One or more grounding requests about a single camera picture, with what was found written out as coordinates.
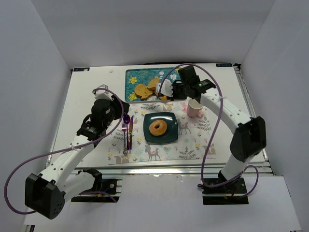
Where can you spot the black table corner label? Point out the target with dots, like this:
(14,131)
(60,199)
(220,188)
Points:
(223,65)

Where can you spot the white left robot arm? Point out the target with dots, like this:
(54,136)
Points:
(47,192)

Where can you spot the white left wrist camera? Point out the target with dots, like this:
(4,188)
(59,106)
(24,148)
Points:
(100,94)

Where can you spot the brown bread roll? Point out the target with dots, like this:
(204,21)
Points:
(152,84)

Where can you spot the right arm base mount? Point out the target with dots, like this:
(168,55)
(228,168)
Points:
(229,194)

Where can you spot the purple spoon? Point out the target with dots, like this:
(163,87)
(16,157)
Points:
(126,119)

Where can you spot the iridescent knife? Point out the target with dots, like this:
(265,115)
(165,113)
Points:
(129,145)

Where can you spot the toast slice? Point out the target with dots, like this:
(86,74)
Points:
(142,91)

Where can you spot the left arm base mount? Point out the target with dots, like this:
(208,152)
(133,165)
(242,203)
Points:
(103,190)

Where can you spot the sugared donut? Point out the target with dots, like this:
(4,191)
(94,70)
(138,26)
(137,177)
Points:
(158,127)

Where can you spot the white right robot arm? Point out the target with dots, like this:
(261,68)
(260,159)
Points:
(249,133)

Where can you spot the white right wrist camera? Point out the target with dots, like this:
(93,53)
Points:
(164,88)

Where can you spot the animal print placemat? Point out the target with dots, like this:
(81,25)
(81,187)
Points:
(193,136)

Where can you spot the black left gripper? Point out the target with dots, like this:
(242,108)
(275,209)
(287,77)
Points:
(121,108)

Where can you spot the pink mug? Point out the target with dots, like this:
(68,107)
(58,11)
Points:
(194,109)

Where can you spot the dark teal square plate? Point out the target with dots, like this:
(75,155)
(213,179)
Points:
(170,136)

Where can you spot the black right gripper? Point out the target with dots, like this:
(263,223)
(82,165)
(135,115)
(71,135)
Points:
(175,90)

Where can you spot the black left corner label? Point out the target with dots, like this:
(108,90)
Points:
(81,69)

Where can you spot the teal floral tray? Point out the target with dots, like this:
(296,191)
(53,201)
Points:
(133,77)

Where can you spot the iridescent fork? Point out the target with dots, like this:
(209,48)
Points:
(124,129)

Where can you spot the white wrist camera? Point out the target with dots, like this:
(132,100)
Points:
(100,94)
(164,88)

